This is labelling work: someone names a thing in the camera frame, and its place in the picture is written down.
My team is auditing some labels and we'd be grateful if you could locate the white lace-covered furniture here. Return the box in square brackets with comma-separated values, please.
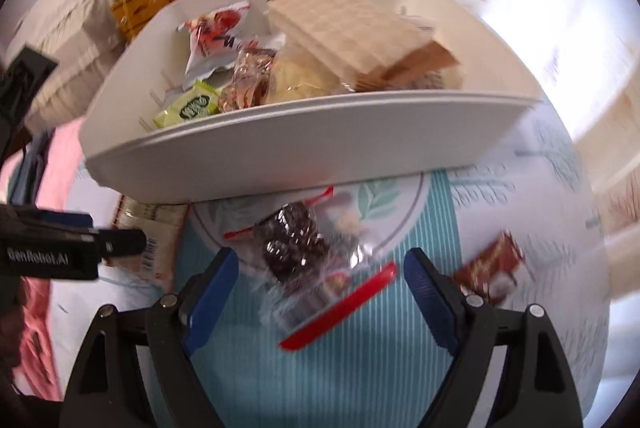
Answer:
[8, 0, 125, 136]

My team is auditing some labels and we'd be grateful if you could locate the dark blue clothing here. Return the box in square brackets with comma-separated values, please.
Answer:
[6, 129, 55, 206]

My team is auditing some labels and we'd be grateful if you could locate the wafer biscuit pack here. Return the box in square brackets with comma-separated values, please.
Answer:
[267, 0, 460, 92]

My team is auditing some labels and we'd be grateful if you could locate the dark date cake red-strip packet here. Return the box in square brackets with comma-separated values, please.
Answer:
[222, 186, 398, 352]

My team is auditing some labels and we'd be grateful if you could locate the red white jujube snack bag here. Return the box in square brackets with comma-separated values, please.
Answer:
[177, 0, 252, 91]

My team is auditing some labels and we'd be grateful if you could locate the green snack packet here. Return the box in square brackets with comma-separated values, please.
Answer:
[153, 81, 220, 129]

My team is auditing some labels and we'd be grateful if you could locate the pink quilted blanket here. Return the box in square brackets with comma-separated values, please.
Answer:
[17, 119, 81, 401]

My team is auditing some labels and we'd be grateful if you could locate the Lipo red white snack packet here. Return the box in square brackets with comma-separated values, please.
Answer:
[106, 196, 189, 292]

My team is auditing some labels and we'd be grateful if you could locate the white leaf-print bedsheet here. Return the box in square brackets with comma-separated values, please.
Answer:
[49, 96, 614, 428]

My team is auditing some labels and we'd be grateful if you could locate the clear bag pale cake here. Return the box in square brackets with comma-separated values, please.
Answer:
[264, 44, 350, 104]

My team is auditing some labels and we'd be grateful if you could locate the nut brittle clear packet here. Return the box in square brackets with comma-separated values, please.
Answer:
[218, 42, 277, 113]

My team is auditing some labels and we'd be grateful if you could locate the small brown chocolate packet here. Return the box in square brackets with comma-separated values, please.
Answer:
[452, 231, 526, 306]

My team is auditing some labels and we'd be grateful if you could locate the white plastic storage bin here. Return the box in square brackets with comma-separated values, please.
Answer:
[79, 0, 541, 204]

